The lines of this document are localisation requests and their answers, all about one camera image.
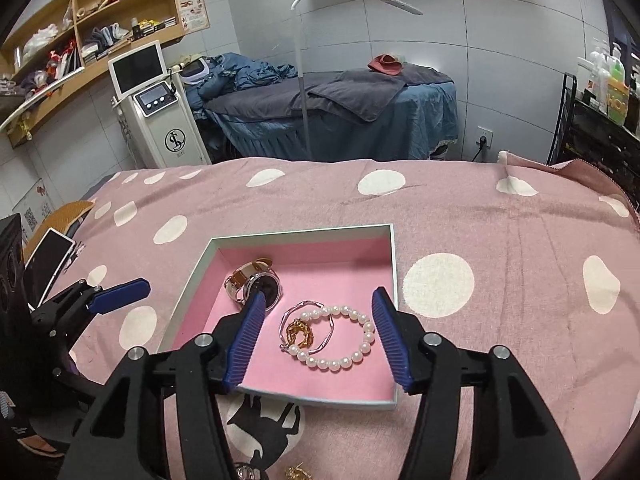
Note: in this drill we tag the massage bed blue cover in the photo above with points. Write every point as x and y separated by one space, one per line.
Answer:
249 108

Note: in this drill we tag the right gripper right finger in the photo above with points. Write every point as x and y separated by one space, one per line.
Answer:
514 435

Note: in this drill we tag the green box pink lining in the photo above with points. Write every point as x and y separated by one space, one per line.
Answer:
339 267

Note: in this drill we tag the thin silver bangle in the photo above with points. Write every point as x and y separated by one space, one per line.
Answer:
295 328

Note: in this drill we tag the red cloth on bed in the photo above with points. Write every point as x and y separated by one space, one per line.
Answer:
386 64

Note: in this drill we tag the black trolley with bottles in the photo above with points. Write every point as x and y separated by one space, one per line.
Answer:
599 123

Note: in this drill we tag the white beauty machine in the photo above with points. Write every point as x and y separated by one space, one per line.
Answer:
152 110

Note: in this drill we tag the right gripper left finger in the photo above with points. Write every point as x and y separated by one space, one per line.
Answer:
123 434

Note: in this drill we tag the rose gold wrist watch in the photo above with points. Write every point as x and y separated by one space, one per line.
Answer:
254 276

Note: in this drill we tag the wall power outlet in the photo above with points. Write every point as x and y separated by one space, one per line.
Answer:
483 142

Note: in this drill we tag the wooden wall cabinet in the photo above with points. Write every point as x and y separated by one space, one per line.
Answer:
95 31

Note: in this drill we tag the white floor lamp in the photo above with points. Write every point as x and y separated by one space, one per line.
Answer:
328 35

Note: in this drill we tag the black tablet white frame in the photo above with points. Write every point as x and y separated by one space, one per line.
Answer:
44 266

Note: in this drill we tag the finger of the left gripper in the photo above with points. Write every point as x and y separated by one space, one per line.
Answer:
117 295

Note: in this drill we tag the pink polka dot bedsheet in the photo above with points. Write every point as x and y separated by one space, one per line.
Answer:
540 259

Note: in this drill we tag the wall poster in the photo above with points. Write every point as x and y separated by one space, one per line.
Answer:
193 15

